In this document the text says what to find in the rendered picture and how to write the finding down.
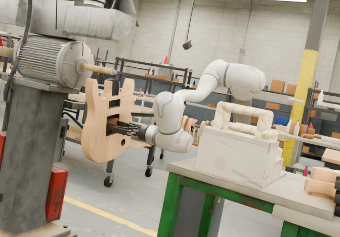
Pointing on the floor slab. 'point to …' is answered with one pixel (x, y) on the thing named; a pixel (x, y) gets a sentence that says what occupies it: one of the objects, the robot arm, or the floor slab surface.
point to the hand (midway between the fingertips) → (113, 124)
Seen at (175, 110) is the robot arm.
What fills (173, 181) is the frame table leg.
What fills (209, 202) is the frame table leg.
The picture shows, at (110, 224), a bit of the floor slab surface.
